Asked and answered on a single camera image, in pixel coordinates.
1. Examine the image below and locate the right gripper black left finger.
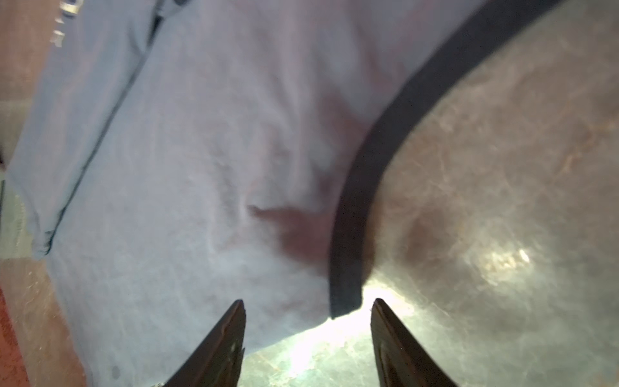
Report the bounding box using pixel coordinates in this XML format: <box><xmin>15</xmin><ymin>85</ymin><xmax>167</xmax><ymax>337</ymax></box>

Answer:
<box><xmin>164</xmin><ymin>299</ymin><xmax>246</xmax><ymax>387</ymax></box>

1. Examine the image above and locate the grey blue tank top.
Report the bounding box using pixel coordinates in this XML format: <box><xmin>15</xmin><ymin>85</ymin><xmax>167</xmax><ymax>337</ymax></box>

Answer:
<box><xmin>7</xmin><ymin>1</ymin><xmax>553</xmax><ymax>386</ymax></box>

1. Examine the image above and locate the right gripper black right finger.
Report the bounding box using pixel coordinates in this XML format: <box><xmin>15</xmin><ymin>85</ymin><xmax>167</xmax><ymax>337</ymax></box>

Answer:
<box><xmin>371</xmin><ymin>298</ymin><xmax>456</xmax><ymax>387</ymax></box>

